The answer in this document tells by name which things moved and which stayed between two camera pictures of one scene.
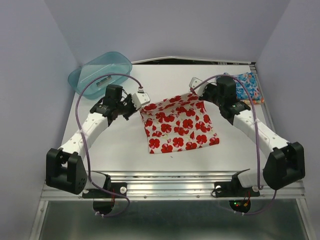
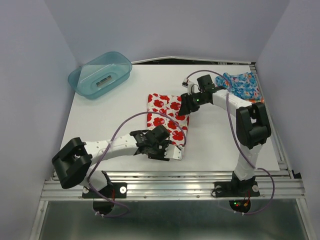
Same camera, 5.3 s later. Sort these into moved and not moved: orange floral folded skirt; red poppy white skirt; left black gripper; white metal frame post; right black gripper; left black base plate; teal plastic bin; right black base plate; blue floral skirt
Moved: red poppy white skirt; left black gripper; right black gripper
Not moved: blue floral skirt; white metal frame post; right black base plate; orange floral folded skirt; left black base plate; teal plastic bin
